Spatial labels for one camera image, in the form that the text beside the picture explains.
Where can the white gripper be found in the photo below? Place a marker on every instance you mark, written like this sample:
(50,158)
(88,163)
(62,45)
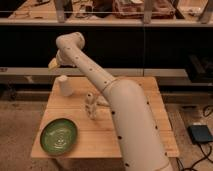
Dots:
(60,60)

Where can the white ceramic cup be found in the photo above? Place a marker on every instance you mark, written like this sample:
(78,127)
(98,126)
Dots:
(64,85)

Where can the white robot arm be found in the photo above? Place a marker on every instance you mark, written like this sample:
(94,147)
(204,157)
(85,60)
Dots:
(138,135)

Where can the white ceramic figurine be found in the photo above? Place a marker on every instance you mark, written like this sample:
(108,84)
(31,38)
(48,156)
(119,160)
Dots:
(90,105)

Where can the green ceramic bowl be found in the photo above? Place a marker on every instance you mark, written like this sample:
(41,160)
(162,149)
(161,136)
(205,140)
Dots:
(58,136)

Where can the wooden table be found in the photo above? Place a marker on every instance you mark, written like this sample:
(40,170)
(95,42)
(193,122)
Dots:
(97,138)

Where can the small white cylinder object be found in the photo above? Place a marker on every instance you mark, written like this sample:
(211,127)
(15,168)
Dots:
(102,101)

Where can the long workbench shelf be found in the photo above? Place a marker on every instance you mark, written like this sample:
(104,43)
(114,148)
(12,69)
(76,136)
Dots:
(99,13)

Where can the red clutter box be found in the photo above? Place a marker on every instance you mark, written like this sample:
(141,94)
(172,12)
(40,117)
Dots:
(161,9)

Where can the black equipment right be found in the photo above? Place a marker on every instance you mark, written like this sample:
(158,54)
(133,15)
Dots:
(199,69)

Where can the black foot pedal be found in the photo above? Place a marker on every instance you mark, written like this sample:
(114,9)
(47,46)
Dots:
(200,134)

